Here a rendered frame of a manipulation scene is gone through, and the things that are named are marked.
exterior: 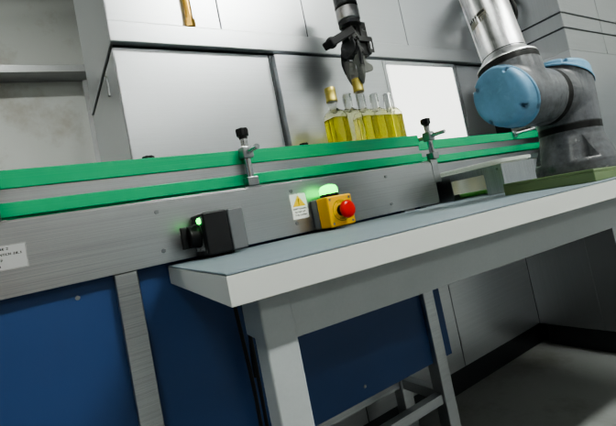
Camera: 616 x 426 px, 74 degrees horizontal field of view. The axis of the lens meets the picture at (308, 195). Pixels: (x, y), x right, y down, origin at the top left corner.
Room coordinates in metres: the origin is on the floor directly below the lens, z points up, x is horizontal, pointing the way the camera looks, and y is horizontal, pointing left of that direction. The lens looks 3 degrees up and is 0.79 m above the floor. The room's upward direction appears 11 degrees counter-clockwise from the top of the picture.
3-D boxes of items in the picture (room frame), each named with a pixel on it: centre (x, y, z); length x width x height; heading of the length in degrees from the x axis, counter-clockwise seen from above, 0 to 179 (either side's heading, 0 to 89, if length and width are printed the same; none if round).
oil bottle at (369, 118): (1.30, -0.23, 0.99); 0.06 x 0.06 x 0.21; 33
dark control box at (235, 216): (0.80, 0.18, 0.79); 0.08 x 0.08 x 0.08; 33
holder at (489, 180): (1.24, -0.51, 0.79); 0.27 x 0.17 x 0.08; 33
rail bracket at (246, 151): (0.88, 0.10, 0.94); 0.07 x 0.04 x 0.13; 33
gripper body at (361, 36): (1.31, -0.25, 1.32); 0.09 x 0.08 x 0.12; 123
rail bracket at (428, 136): (1.24, -0.38, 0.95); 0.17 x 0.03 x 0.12; 33
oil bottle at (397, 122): (1.36, -0.32, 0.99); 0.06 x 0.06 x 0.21; 33
